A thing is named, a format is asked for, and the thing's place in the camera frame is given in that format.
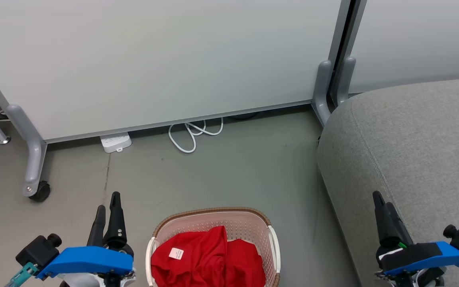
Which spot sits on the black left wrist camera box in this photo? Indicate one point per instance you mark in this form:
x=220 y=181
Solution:
x=38 y=251

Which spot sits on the grey partition foot with caster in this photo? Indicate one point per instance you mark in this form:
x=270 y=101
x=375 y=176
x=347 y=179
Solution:
x=34 y=155

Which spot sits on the red garment with striped trim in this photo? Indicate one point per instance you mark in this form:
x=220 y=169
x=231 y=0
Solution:
x=191 y=259

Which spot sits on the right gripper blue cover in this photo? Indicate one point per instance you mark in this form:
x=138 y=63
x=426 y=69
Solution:
x=420 y=257

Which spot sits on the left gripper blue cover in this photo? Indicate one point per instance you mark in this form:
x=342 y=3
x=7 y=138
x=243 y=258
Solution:
x=90 y=259

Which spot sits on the grey fabric sofa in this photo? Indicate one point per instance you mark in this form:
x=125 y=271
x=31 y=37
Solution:
x=412 y=151

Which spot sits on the beige plastic laundry basket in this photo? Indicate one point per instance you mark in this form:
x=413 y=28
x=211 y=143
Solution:
x=237 y=223

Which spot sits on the narrow white partition panel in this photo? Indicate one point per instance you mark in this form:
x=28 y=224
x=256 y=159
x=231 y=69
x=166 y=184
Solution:
x=420 y=40

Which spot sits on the wide white partition panel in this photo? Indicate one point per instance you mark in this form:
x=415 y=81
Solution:
x=153 y=59

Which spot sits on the white power strip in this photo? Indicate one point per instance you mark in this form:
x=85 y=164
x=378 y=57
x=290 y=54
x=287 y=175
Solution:
x=115 y=142

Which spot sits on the black caster wheel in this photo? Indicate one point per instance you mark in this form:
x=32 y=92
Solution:
x=41 y=192

